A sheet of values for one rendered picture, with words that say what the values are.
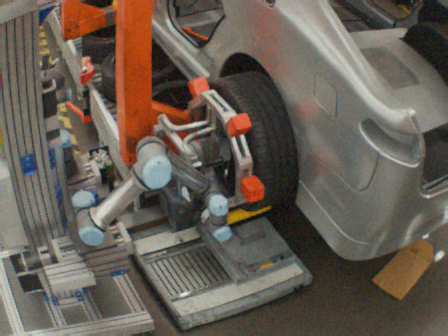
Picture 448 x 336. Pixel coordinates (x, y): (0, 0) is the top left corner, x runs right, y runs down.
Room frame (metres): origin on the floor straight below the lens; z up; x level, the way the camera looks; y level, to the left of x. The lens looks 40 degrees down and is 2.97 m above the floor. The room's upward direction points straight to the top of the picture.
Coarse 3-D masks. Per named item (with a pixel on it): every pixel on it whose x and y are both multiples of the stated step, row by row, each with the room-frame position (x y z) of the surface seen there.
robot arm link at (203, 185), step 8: (136, 152) 2.15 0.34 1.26; (168, 152) 2.21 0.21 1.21; (176, 160) 2.22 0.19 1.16; (176, 168) 2.21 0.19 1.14; (184, 168) 2.23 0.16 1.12; (192, 168) 2.26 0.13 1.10; (176, 176) 2.21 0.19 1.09; (184, 176) 2.22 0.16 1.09; (192, 176) 2.23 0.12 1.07; (200, 176) 2.26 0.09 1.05; (208, 176) 2.34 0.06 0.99; (192, 184) 2.23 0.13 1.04; (200, 184) 2.24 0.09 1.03; (208, 184) 2.26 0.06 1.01; (216, 184) 2.31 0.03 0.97; (200, 192) 2.24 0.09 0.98; (208, 192) 2.24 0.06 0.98
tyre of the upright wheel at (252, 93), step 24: (240, 96) 2.66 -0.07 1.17; (264, 96) 2.69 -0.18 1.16; (264, 120) 2.57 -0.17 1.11; (288, 120) 2.60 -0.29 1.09; (264, 144) 2.49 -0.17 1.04; (288, 144) 2.53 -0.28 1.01; (216, 168) 2.83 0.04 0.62; (264, 168) 2.44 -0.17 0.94; (288, 168) 2.49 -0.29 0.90; (264, 192) 2.43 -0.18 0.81; (288, 192) 2.51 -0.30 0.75
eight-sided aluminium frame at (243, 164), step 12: (204, 96) 2.75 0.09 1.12; (216, 96) 2.74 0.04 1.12; (192, 108) 2.87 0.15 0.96; (216, 108) 2.64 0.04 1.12; (228, 108) 2.64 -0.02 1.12; (192, 120) 2.88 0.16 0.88; (192, 132) 2.88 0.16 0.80; (228, 132) 2.54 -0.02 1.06; (240, 144) 2.53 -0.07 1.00; (240, 156) 2.47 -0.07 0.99; (240, 168) 2.44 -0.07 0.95; (216, 180) 2.74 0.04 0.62; (240, 180) 2.44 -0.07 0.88; (228, 192) 2.65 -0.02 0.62; (240, 192) 2.44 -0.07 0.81; (228, 204) 2.53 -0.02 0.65
